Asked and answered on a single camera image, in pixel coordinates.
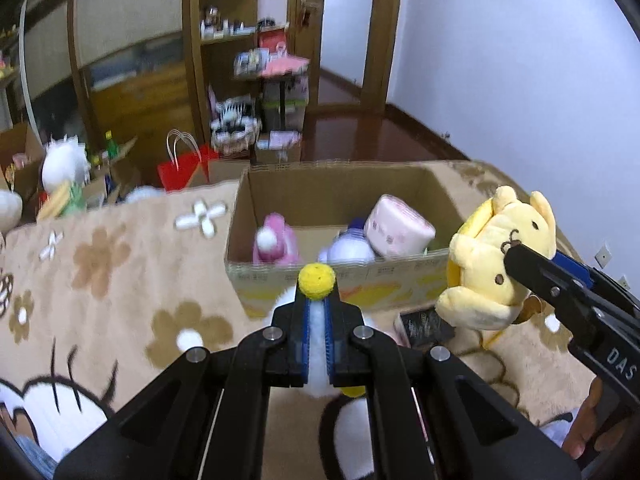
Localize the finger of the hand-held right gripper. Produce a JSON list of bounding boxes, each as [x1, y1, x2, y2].
[[552, 250, 601, 290], [504, 242, 596, 321]]

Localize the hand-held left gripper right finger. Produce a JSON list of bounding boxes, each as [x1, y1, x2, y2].
[[325, 285, 583, 480]]

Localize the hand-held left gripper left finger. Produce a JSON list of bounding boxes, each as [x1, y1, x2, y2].
[[52, 287, 307, 480]]

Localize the yellow plush dog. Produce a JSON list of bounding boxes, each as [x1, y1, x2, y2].
[[434, 185, 558, 346]]

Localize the white fluffy plush flower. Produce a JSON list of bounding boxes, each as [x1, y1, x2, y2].
[[270, 261, 401, 401]]

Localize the purple white-haired plush doll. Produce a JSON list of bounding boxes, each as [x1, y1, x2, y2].
[[317, 217, 377, 264]]

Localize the pink plush pillow toy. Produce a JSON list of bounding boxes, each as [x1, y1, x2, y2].
[[363, 194, 436, 261]]

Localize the person's right hand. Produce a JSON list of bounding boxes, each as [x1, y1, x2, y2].
[[562, 377, 606, 461]]

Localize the black packet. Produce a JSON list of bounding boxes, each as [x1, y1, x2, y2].
[[395, 306, 457, 350]]

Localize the grey cloth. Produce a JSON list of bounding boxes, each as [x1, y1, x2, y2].
[[540, 412, 573, 443]]

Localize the flat cardboard piece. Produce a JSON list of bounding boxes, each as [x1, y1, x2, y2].
[[207, 159, 251, 186]]

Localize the brown flower-patterned blanket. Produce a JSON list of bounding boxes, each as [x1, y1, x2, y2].
[[0, 160, 601, 480]]

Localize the small cardboard box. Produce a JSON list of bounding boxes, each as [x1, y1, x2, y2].
[[255, 130, 302, 163]]

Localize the red paper bag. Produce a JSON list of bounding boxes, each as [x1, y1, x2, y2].
[[156, 129, 221, 192]]

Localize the white cloth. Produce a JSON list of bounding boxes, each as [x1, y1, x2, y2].
[[124, 186, 166, 204]]

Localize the basket of black-white plush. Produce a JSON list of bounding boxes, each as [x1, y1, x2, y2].
[[209, 97, 261, 153]]

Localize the plastic storage box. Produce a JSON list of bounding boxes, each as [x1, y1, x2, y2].
[[260, 77, 308, 133]]

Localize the small folding table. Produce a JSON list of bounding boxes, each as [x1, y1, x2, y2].
[[235, 67, 311, 133]]

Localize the cardboard box with bottles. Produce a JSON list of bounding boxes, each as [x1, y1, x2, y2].
[[87, 136, 141, 206]]

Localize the green frog toy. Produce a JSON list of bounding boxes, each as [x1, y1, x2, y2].
[[65, 182, 87, 213]]

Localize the pink papers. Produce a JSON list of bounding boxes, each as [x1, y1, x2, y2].
[[260, 55, 311, 77]]

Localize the wooden door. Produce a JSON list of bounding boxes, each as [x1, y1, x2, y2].
[[287, 0, 403, 116]]

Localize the yellow ribbed toy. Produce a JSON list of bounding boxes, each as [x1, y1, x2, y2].
[[36, 180, 73, 221]]

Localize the clear desk organizer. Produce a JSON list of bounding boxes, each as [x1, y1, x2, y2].
[[234, 47, 268, 78]]

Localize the wooden wardrobe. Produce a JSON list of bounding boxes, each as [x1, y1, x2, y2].
[[20, 0, 201, 171]]

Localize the white spiky-haired plush doll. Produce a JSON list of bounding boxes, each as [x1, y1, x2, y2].
[[41, 136, 92, 195]]

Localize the wooden corner shelf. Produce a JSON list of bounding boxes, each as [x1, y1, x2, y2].
[[182, 0, 301, 161]]

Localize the red box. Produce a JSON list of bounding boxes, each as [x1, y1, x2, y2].
[[257, 27, 288, 56]]

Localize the large white plush cow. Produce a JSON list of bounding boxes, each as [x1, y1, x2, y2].
[[0, 191, 24, 233]]

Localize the brown cardboard box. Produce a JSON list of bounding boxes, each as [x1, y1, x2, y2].
[[0, 122, 46, 201]]

